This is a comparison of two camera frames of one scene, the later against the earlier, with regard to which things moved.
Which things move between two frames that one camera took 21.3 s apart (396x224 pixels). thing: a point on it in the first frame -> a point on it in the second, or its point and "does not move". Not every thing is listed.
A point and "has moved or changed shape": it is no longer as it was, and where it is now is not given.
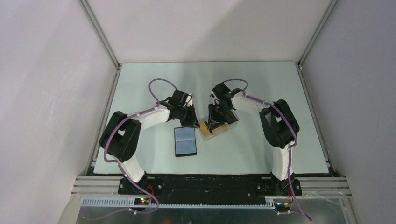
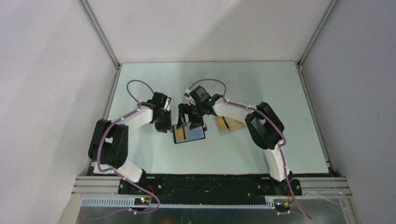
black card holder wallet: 185,142 has moved or changed shape
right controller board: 281,207 does not move
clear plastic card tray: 206,135 has moved or changed shape
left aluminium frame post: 100,32 does not move
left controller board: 141,201 does not move
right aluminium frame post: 317,32 does not move
